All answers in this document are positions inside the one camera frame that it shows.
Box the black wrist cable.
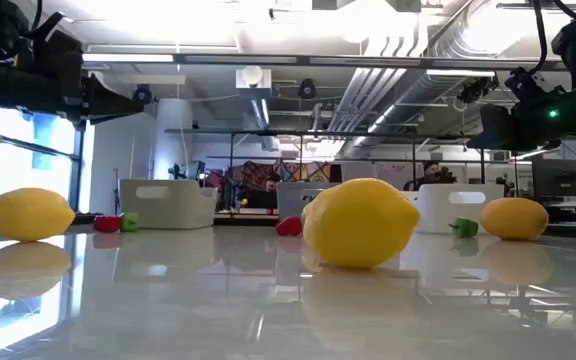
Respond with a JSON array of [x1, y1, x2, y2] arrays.
[[530, 0, 552, 76], [27, 0, 67, 39]]

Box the white plastic basket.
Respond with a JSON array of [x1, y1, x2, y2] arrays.
[[401, 183, 506, 235]]

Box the white ceiling dome device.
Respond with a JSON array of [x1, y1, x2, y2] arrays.
[[235, 64, 273, 100]]

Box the person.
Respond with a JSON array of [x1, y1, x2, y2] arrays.
[[247, 172, 283, 210], [402, 159, 460, 192]]

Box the orange-yellow lemon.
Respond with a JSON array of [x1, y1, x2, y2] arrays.
[[479, 197, 550, 242]]

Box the silver ceiling duct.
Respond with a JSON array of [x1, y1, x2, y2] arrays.
[[340, 14, 539, 160]]

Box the grey overhead frame bar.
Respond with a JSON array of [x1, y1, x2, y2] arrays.
[[81, 51, 572, 72]]

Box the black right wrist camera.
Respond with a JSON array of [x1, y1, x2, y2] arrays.
[[503, 67, 567, 104]]

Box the black metal rack frame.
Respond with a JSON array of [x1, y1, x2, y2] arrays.
[[164, 127, 524, 201]]

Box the white ceiling pipe bundle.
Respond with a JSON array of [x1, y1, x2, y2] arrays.
[[325, 29, 432, 134]]

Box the white ceiling light strip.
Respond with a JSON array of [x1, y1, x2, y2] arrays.
[[425, 68, 498, 78]]

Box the beige plastic basket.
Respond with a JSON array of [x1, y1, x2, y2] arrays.
[[119, 178, 219, 231]]

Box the black background monitor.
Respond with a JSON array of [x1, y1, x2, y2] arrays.
[[531, 158, 576, 199]]

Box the pale partition panel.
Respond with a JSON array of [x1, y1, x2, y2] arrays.
[[340, 162, 419, 182]]

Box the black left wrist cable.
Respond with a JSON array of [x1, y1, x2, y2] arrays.
[[27, 0, 67, 39]]

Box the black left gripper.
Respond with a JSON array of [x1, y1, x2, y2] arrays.
[[42, 63, 145, 126]]

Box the yellow lemon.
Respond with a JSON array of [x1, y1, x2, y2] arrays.
[[0, 187, 77, 243], [301, 178, 422, 269]]

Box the black background equipment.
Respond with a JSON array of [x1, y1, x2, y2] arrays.
[[167, 159, 208, 182]]

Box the dark background desk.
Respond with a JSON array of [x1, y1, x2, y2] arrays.
[[542, 197, 576, 227]]

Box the large dark-framed window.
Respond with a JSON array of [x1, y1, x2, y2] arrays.
[[0, 102, 88, 214]]

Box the grey translucent plastic basket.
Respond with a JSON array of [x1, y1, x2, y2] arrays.
[[276, 181, 342, 221]]

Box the colourful wall tapestry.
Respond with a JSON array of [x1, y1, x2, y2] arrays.
[[207, 159, 343, 210]]

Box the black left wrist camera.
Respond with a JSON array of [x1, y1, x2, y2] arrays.
[[37, 27, 85, 67]]

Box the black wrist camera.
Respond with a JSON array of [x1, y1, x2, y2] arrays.
[[503, 67, 567, 104], [37, 27, 85, 67]]

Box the small green bell pepper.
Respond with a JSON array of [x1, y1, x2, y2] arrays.
[[119, 211, 142, 233], [448, 216, 480, 239]]

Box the small red bell pepper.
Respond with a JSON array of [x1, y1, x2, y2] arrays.
[[92, 214, 122, 234], [275, 215, 303, 238]]

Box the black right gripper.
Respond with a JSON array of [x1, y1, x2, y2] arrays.
[[467, 99, 569, 150]]

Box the white round column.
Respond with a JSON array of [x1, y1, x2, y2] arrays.
[[153, 98, 195, 181]]

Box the black ceiling camera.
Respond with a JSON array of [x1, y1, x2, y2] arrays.
[[297, 78, 318, 100], [132, 84, 153, 105]]

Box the black aluminium table frame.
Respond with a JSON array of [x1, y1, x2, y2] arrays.
[[70, 212, 576, 239]]

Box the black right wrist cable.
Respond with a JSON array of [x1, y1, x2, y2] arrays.
[[530, 0, 552, 76]]

